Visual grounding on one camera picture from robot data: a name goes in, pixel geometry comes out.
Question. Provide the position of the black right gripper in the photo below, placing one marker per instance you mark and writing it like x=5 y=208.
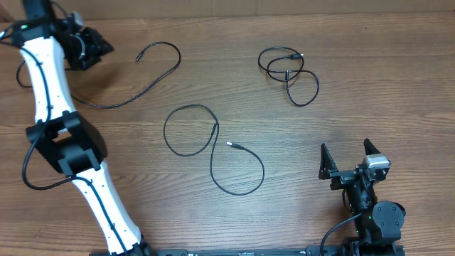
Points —
x=343 y=177

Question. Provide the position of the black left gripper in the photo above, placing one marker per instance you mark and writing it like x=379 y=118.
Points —
x=98 y=47

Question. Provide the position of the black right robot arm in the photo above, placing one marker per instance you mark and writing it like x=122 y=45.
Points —
x=377 y=223

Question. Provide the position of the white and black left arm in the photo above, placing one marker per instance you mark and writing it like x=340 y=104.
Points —
x=63 y=137

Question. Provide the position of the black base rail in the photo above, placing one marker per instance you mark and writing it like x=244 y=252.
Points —
x=311 y=250

